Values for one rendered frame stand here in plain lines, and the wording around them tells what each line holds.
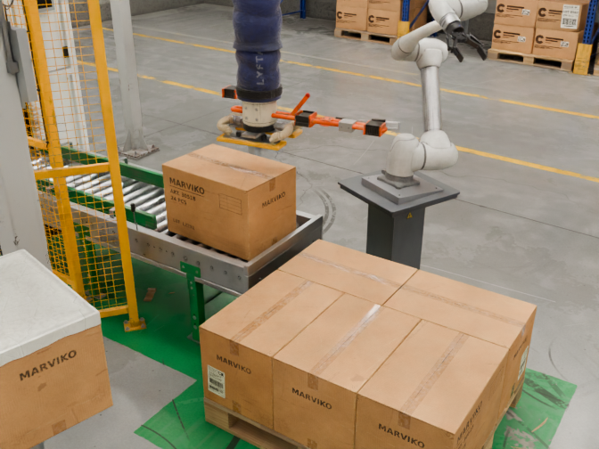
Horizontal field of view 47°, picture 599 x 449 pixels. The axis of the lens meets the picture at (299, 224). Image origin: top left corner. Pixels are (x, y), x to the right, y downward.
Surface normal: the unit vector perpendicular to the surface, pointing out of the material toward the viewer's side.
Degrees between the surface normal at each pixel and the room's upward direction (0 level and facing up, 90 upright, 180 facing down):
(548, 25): 94
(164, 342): 0
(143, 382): 0
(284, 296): 0
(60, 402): 90
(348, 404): 90
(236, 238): 90
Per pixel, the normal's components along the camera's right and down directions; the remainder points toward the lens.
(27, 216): 0.83, 0.25
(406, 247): 0.55, 0.37
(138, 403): 0.00, -0.90
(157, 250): -0.55, 0.37
